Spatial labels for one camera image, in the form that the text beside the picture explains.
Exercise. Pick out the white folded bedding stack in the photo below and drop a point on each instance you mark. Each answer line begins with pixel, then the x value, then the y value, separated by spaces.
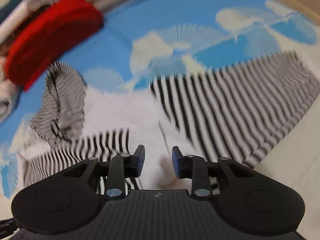
pixel 19 14

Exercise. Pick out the cream folded quilt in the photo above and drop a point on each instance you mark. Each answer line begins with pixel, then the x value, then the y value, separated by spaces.
pixel 9 93

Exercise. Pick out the black white striped shirt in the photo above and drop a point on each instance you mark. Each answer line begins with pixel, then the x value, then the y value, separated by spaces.
pixel 240 112

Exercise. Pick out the red folded blanket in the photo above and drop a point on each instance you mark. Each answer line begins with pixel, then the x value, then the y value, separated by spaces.
pixel 57 30

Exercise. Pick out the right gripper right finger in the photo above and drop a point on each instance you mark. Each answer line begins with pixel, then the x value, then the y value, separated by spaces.
pixel 195 168

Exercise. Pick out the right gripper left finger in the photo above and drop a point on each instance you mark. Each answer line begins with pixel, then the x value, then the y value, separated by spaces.
pixel 120 168

